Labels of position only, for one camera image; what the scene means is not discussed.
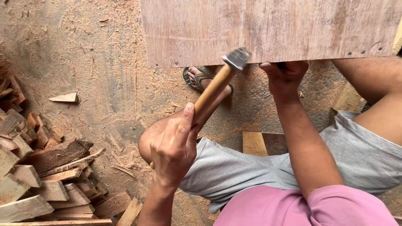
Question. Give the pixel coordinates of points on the person's right hand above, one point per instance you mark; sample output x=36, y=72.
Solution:
x=285, y=81

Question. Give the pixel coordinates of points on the person's left hand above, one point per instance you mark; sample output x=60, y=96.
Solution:
x=171, y=153

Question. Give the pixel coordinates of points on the brown plywood board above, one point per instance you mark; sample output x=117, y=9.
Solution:
x=251, y=28

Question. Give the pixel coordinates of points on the thin wood sliver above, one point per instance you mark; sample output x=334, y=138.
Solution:
x=124, y=170

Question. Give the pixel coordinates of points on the pale wooden block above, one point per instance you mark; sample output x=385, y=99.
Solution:
x=347, y=99

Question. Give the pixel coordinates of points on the flat wooden plank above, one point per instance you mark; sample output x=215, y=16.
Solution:
x=256, y=143

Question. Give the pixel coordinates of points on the person's right leg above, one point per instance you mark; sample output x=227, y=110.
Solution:
x=377, y=91

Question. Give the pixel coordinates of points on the grey shorts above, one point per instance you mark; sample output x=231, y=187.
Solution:
x=355, y=153

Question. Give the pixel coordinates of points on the pale wooden wedge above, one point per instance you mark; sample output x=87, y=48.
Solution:
x=66, y=98

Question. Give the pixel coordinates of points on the yellowish wooden piece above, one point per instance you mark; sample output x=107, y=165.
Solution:
x=398, y=40

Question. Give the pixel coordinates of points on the pink shirt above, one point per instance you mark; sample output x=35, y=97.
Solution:
x=282, y=207

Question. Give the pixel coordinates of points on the heap of wood offcuts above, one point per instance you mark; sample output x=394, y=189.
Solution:
x=47, y=175

